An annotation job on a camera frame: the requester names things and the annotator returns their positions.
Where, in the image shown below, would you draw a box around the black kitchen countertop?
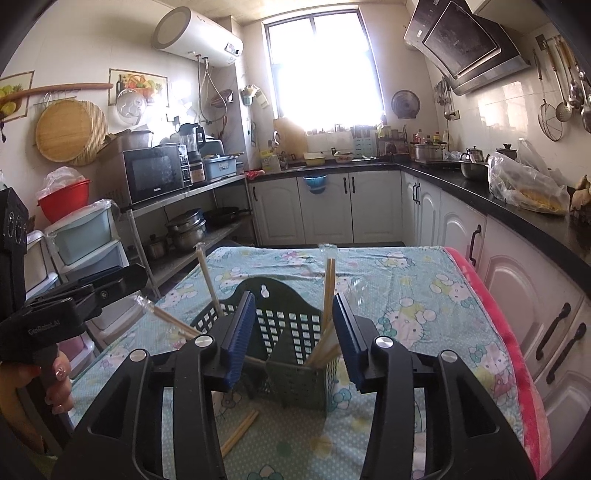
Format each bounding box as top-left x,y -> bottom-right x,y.
247,159 -> 591,278

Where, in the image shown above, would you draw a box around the black frying pan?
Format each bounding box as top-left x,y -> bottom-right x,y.
203,206 -> 253,228

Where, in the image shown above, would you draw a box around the steel mixing bowl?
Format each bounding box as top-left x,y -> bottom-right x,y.
459,161 -> 490,180

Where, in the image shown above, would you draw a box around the long wooden rolling pin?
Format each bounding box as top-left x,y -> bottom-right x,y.
0,83 -> 114,101

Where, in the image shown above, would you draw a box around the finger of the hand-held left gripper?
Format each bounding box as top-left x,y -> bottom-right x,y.
25,263 -> 149,319

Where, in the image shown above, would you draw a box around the round wooden board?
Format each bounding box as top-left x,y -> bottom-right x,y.
35,99 -> 93,162

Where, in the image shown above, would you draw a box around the white round plastic cover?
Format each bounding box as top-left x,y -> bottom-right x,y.
115,89 -> 147,126

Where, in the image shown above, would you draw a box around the black microwave oven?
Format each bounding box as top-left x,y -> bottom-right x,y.
122,144 -> 192,206

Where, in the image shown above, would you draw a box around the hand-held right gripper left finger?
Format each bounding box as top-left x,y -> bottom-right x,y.
53,291 -> 257,480

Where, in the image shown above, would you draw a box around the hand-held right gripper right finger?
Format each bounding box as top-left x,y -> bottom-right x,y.
332,291 -> 539,480

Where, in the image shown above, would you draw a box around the blue grey storage box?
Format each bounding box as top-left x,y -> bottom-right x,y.
202,154 -> 245,182

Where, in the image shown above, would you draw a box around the white cylindrical water heater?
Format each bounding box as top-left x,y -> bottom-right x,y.
151,6 -> 245,70

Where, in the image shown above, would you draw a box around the white kitchen cabinets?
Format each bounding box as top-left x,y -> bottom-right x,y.
247,170 -> 591,462

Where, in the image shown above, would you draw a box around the round wall fan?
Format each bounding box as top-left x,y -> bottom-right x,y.
392,90 -> 421,120

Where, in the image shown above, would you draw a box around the person's left hand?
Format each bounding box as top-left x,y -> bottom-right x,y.
0,355 -> 74,416

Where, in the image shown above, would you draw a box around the stacked steel pots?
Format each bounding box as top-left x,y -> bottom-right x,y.
165,209 -> 208,252

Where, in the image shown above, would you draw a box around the wooden cutting board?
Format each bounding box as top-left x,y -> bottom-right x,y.
273,117 -> 308,155

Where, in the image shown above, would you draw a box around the black blender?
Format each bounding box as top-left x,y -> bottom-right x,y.
178,122 -> 206,185

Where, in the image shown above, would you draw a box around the kitchen window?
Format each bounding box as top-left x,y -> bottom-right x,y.
263,9 -> 386,132

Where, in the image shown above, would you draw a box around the fruit picture wall tile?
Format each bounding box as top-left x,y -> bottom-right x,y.
0,70 -> 35,123
108,68 -> 169,107

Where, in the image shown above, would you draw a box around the black range hood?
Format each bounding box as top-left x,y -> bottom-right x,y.
404,0 -> 532,96

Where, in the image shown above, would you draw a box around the person's left forearm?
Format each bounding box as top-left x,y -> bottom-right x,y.
0,415 -> 47,462

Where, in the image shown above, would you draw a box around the green plastic utensil basket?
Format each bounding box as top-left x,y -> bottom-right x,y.
189,276 -> 345,418

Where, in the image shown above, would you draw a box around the wire skimmer strainer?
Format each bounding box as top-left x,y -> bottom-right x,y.
536,48 -> 565,140

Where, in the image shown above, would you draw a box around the cartoon cat printed tablecloth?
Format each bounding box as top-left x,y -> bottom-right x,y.
69,244 -> 525,480

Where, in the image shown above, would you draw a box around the plastic drawer unit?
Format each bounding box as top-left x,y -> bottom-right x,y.
25,203 -> 130,370

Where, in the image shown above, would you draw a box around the round woven mat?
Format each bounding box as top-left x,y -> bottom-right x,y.
69,102 -> 109,167

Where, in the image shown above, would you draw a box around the green knife holder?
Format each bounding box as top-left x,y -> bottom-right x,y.
353,124 -> 377,158

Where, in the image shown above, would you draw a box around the steel stock pot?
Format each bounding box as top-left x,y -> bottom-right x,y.
411,142 -> 448,162

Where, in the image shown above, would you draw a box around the metal shelf rack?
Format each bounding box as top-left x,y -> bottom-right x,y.
120,173 -> 254,296

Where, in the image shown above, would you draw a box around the clear plastic bag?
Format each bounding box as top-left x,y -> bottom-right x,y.
488,138 -> 570,215

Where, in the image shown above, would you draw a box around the red plastic basin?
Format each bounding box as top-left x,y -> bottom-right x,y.
37,179 -> 92,223

